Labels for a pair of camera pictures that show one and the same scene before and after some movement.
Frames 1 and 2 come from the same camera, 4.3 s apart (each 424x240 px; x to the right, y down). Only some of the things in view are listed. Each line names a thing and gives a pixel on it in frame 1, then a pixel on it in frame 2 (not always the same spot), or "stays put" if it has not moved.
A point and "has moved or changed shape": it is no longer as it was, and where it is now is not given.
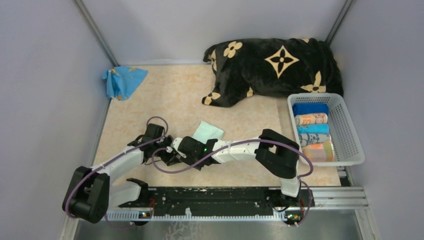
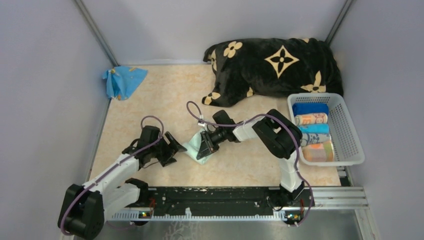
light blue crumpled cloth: (121, 81) stays put
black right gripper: (187, 160) -> (207, 147)
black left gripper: (170, 159) stays put
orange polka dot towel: (319, 152) stays put
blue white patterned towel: (305, 139) stays put
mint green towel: (205, 132) has moved or changed shape
